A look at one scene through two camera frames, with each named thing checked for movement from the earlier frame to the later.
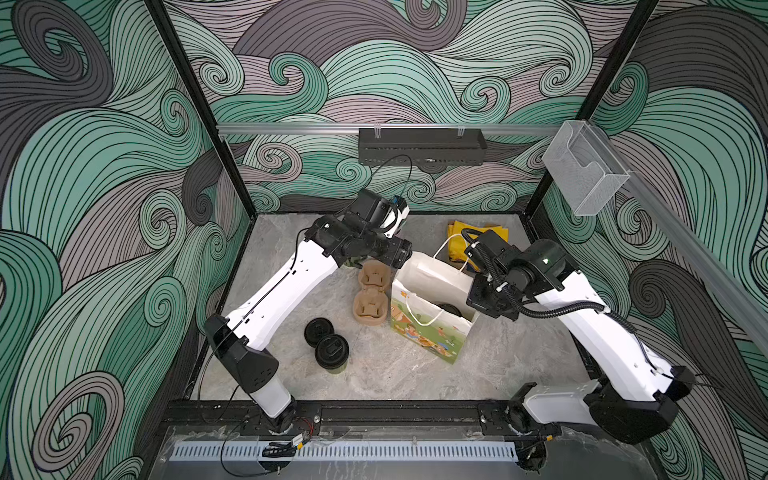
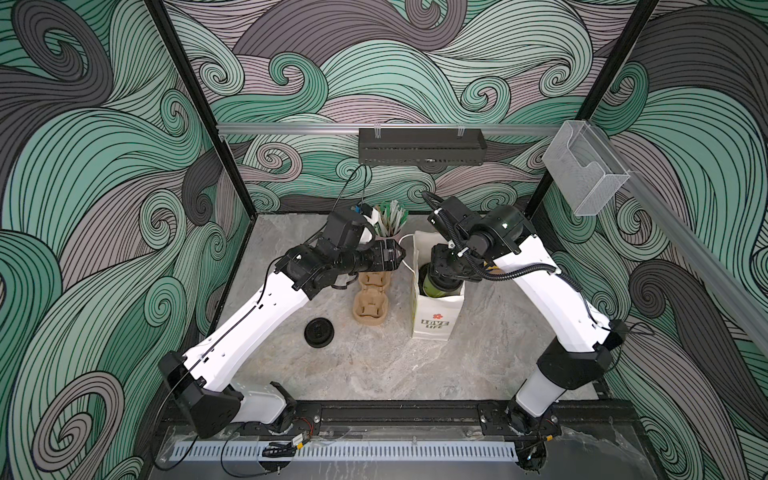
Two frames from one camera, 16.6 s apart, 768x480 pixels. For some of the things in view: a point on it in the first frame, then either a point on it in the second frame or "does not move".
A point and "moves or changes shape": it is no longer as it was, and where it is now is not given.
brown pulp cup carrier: x=371 y=302 does not move
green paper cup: x=339 y=370 → x=427 y=288
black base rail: x=245 y=419 does not move
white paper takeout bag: x=429 y=299 moves or changes shape
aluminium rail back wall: x=250 y=128 does not move
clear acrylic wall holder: x=586 y=171 does not move
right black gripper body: x=497 y=296 → x=462 y=260
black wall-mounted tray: x=420 y=146 does not move
